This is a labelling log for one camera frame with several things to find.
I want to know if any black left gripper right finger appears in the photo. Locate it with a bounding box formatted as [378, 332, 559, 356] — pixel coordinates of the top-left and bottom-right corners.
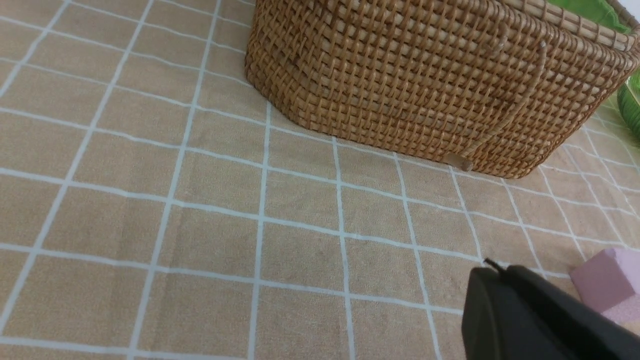
[505, 265, 639, 360]

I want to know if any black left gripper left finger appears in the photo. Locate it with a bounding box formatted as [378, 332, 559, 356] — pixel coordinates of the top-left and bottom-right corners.
[461, 259, 566, 360]

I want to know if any pink foam cube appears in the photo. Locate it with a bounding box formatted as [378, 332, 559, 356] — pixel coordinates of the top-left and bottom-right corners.
[569, 247, 640, 324]

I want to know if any woven wicker basket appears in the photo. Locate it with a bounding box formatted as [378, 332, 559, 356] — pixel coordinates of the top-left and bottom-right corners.
[245, 0, 640, 179]

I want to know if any green glass plate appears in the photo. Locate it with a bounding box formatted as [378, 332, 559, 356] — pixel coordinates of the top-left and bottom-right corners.
[616, 69, 640, 141]

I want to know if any checkered beige tablecloth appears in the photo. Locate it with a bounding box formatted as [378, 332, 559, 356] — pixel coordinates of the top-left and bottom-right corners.
[0, 0, 639, 360]

